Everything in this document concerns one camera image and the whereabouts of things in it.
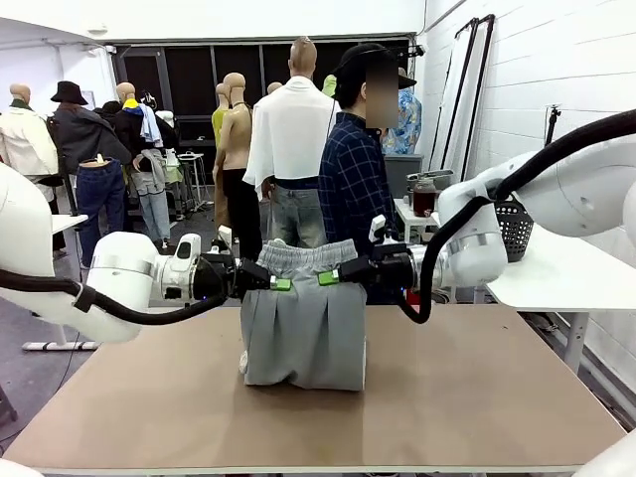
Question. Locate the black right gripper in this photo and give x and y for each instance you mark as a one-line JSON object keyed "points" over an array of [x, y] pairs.
{"points": [[395, 268]]}

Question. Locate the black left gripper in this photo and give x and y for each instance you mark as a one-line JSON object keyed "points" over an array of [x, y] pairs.
{"points": [[213, 278]]}

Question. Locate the grey training pants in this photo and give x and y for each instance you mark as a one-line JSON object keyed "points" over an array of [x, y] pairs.
{"points": [[303, 338]]}

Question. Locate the black perforated laundry basket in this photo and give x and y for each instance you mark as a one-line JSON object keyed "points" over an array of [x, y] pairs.
{"points": [[517, 233]]}

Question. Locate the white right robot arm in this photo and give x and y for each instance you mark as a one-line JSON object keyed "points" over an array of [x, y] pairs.
{"points": [[586, 189]]}

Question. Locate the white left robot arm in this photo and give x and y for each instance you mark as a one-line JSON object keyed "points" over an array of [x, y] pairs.
{"points": [[124, 268]]}

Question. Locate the red cardboard box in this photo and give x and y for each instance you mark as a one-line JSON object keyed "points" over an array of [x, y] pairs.
{"points": [[411, 297]]}

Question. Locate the small white table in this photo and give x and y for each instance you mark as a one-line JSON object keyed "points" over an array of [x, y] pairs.
{"points": [[405, 211]]}

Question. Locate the person in blue plaid shirt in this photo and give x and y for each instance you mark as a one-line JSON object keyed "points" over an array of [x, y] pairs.
{"points": [[353, 174]]}

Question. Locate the brown glass jar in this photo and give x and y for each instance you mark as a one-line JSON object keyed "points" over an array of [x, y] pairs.
{"points": [[425, 201]]}

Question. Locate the grey cabinet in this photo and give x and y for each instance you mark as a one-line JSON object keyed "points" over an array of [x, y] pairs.
{"points": [[402, 174]]}

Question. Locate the grey tray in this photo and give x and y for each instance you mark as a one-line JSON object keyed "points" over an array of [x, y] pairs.
{"points": [[437, 174]]}

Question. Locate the bare mannequin with black trousers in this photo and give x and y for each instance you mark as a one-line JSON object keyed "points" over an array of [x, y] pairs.
{"points": [[236, 134]]}

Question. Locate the mannequin in white shirt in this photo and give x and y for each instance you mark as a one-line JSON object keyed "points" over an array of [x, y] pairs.
{"points": [[288, 129]]}

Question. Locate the mannequin in blue floral shirt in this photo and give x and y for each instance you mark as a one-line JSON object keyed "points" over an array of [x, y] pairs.
{"points": [[410, 124]]}

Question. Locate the mannequin in yellow-green top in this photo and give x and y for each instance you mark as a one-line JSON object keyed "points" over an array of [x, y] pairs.
{"points": [[218, 124]]}

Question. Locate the mannequin in light green top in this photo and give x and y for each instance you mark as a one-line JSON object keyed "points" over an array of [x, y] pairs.
{"points": [[329, 85]]}

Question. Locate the mannequin in blue jeans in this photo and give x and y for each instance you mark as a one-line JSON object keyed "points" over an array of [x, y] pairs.
{"points": [[99, 199]]}

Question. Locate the small beige mannequin head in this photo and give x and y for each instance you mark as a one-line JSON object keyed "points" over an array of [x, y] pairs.
{"points": [[274, 88]]}

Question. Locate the mannequin with yellow scarf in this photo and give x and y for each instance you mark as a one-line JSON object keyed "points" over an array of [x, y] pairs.
{"points": [[126, 129]]}

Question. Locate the black cap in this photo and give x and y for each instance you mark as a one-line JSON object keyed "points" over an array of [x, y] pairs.
{"points": [[363, 62]]}

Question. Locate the dark window panels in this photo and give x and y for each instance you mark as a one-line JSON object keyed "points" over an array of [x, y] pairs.
{"points": [[189, 69]]}

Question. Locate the large white side table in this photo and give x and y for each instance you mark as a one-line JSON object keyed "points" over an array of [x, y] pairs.
{"points": [[571, 278]]}

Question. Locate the mannequin with brim hat and coat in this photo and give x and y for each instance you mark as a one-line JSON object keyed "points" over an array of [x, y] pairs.
{"points": [[84, 134]]}

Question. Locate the black tripod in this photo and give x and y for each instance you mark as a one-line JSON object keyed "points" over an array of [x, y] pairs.
{"points": [[552, 119]]}

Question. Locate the mannequin in cream jacket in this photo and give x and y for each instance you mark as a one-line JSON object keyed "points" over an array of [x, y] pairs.
{"points": [[25, 134]]}

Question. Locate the black stand leg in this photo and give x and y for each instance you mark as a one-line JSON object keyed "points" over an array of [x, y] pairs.
{"points": [[6, 402]]}

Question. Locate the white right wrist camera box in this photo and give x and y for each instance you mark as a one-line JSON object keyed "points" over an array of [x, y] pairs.
{"points": [[377, 227]]}

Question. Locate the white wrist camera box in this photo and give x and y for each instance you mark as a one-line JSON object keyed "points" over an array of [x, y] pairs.
{"points": [[377, 227], [224, 234]]}

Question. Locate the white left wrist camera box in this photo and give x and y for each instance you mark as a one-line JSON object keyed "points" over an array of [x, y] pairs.
{"points": [[224, 234]]}

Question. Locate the white board with black frame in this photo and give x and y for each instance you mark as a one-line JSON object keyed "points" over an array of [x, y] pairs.
{"points": [[459, 89], [479, 89]]}

